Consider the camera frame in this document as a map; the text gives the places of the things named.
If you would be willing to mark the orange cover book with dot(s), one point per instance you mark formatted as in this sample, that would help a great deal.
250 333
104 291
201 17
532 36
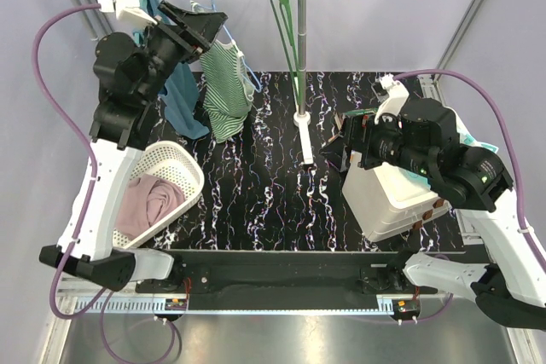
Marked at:
336 141

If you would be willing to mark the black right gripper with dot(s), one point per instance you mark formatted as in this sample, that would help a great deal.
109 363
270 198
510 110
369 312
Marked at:
362 130

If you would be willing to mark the teal tank top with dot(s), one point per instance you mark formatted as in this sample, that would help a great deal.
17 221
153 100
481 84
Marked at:
180 93

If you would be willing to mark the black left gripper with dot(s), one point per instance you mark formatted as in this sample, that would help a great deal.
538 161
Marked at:
204 26

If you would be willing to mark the teal cat-ear headphones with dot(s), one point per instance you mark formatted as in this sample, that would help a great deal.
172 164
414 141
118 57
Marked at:
467 139

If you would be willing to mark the pink tank top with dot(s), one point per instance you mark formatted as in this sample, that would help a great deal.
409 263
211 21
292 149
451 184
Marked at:
146 200

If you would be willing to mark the green striped tank top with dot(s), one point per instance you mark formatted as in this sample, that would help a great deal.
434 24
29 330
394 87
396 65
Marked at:
229 98

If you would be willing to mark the black mounting base plate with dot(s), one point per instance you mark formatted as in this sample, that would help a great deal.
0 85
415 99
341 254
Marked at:
280 280

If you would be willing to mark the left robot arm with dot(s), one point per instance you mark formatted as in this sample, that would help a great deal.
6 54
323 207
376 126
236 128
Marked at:
131 77

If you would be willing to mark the white storage box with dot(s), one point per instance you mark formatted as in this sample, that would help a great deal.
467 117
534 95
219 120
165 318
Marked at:
391 199

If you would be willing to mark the white perforated plastic basket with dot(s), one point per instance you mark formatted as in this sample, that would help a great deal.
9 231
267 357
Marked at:
171 162

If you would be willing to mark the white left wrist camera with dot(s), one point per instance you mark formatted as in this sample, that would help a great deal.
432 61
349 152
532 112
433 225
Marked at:
128 4

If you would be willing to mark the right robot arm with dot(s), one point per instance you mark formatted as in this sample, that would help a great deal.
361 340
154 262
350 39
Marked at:
510 288

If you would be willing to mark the light blue wire hanger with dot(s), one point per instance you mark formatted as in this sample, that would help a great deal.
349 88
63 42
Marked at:
250 76

